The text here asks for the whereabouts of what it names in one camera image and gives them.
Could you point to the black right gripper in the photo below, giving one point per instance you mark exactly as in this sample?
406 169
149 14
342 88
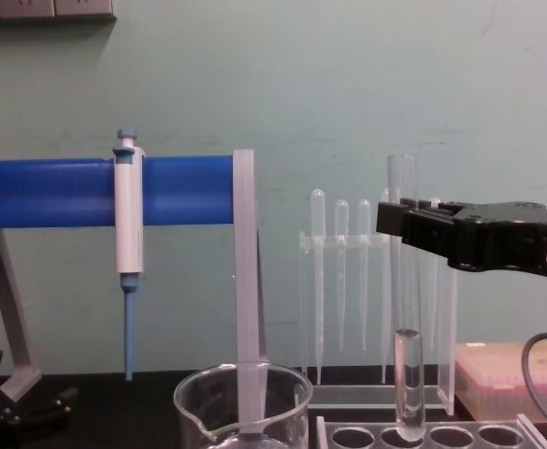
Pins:
502 238

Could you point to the glass test tube with liquid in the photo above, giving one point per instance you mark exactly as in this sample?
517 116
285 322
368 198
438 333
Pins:
408 374

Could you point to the clear plastic transfer dropper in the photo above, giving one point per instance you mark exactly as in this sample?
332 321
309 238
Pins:
317 210
341 220
384 290
434 299
364 220

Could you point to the pink pipette tip box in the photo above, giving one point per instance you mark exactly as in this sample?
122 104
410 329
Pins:
488 374

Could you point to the blue and grey pipette stand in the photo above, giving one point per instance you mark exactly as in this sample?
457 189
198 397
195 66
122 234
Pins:
44 192

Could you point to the clear acrylic dropper stand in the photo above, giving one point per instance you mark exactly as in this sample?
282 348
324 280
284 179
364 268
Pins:
371 396

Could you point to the white and blue pipette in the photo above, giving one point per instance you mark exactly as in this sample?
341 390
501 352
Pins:
129 220

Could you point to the clear acrylic test tube rack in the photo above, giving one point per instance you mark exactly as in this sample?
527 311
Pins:
446 423

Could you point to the clear glass beaker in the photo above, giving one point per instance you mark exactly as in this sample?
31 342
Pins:
284 407

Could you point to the brown wall fixture with sockets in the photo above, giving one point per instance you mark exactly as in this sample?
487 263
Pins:
44 11

